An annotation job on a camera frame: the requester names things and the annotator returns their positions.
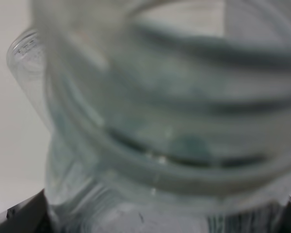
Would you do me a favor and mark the clear green-label water bottle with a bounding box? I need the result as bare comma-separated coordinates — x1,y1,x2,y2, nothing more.
31,0,291,233

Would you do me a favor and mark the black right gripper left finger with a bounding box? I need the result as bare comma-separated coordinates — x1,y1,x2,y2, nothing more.
0,190,54,233

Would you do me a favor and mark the tall clear drinking glass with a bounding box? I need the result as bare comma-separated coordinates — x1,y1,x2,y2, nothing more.
6,27,53,133

